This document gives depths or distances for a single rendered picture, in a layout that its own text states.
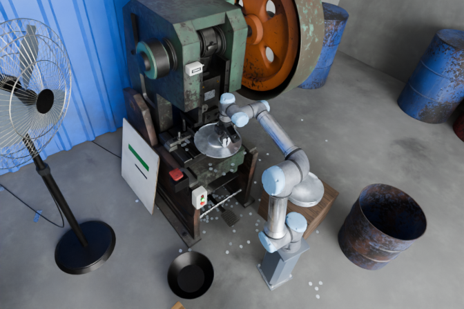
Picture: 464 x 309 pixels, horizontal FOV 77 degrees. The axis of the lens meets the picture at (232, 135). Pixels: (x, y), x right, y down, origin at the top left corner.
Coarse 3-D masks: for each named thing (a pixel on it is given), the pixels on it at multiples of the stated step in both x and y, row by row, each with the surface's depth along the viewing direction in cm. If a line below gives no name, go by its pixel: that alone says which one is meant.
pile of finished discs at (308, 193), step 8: (312, 176) 215; (304, 184) 208; (312, 184) 209; (320, 184) 210; (296, 192) 203; (304, 192) 203; (312, 192) 204; (320, 192) 204; (296, 200) 198; (304, 200) 199; (312, 200) 199
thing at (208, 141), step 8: (200, 128) 184; (208, 128) 185; (200, 136) 179; (208, 136) 180; (216, 136) 180; (200, 144) 174; (208, 144) 175; (216, 144) 175; (232, 144) 177; (240, 144) 178; (216, 152) 171; (224, 152) 172; (232, 152) 172
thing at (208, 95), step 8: (208, 72) 159; (216, 72) 162; (208, 80) 157; (216, 80) 161; (208, 88) 160; (216, 88) 165; (208, 96) 164; (216, 96) 169; (208, 104) 168; (216, 104) 173; (192, 112) 173; (208, 112) 168; (216, 112) 172; (200, 120) 172; (208, 120) 172
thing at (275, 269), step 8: (304, 240) 171; (304, 248) 168; (264, 256) 188; (272, 256) 176; (280, 256) 164; (288, 256) 164; (296, 256) 171; (264, 264) 191; (272, 264) 180; (280, 264) 172; (288, 264) 174; (264, 272) 195; (272, 272) 184; (280, 272) 179; (288, 272) 187; (264, 280) 196; (272, 280) 189; (280, 280) 191; (288, 280) 197; (272, 288) 192
